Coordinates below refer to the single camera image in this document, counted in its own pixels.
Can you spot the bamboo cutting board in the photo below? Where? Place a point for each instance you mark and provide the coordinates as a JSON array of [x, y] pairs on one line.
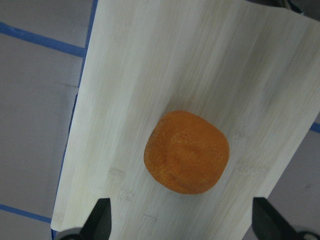
[[252, 71]]

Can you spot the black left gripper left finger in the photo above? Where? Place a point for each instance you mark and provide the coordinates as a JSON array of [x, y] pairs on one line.
[[98, 226]]

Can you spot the orange fruit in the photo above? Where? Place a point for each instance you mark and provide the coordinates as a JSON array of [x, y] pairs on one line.
[[185, 153]]

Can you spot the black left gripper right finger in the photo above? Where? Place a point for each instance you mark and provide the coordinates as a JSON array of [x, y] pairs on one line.
[[268, 224]]

